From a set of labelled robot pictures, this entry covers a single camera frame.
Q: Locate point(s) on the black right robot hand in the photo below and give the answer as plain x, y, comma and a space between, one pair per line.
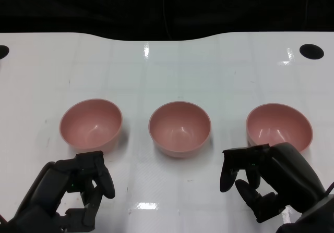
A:
287, 175

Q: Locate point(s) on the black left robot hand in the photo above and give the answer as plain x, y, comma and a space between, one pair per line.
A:
49, 191

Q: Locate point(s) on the pink plastic bowl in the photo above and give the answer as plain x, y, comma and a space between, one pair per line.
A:
90, 126
279, 128
180, 128

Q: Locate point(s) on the black round table grommet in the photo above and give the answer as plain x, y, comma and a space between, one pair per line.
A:
311, 51
3, 52

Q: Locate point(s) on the black backdrop cloth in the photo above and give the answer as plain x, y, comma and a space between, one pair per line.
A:
104, 9

